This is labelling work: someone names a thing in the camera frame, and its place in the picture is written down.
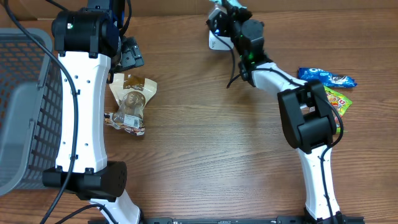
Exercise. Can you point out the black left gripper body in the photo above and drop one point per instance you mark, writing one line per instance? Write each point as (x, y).
(131, 56)

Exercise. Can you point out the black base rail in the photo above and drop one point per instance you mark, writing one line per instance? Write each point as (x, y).
(248, 220)

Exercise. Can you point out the green colourful candy bag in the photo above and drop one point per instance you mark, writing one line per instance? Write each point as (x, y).
(338, 100)

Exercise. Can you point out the grey plastic mesh basket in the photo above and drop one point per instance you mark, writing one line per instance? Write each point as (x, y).
(31, 112)

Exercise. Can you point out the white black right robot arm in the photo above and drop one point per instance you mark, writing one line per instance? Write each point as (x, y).
(308, 119)

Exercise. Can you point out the white barcode scanner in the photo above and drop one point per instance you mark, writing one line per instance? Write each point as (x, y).
(218, 38)

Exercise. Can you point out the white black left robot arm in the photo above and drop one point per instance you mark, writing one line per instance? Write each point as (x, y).
(92, 46)

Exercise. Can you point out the beige clear pastry bag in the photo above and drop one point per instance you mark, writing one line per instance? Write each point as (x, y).
(131, 93)

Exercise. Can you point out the blue cookie packet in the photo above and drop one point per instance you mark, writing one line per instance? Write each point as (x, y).
(327, 78)

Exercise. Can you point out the mint green snack packet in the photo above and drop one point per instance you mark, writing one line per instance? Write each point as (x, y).
(229, 3)

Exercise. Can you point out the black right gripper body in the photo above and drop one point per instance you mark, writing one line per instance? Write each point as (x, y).
(231, 26)

